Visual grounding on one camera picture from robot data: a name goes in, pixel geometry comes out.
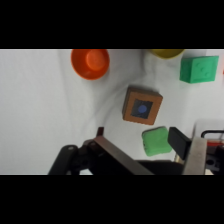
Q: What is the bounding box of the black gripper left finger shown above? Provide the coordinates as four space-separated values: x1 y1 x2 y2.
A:
93 126 155 176

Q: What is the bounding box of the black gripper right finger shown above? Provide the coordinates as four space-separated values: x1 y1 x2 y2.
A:
167 126 208 176

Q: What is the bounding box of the small green soft block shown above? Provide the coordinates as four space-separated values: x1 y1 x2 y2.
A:
141 125 174 157

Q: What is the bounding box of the brown wooden block blue dot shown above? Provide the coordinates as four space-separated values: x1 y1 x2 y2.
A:
122 85 164 126

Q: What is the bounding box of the large green foam cube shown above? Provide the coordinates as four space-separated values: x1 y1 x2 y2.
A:
179 55 220 84

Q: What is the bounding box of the orange plastic bowl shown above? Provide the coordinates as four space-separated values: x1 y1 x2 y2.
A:
70 49 111 81

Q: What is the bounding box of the yellow plastic bowl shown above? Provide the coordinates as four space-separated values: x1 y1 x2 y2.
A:
148 49 185 60

